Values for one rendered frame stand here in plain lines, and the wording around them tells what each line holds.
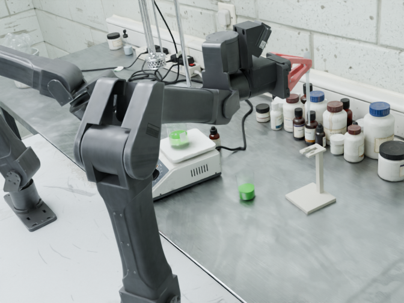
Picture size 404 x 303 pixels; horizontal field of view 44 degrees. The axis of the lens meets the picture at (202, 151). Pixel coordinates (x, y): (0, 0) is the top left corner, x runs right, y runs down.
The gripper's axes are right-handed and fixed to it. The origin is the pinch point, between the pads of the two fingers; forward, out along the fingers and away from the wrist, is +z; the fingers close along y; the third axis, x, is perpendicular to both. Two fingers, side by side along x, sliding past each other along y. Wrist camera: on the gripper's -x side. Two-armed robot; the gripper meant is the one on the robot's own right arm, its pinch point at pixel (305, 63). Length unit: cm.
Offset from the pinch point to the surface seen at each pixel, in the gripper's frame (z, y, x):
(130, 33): 12, 139, 24
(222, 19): 24, 74, 10
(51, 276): -56, 12, 33
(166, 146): -20.1, 30.2, 23.7
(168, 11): 21, 113, 12
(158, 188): -27.0, 22.4, 29.3
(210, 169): -13.0, 21.9, 29.5
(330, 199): 3.2, -3.3, 31.6
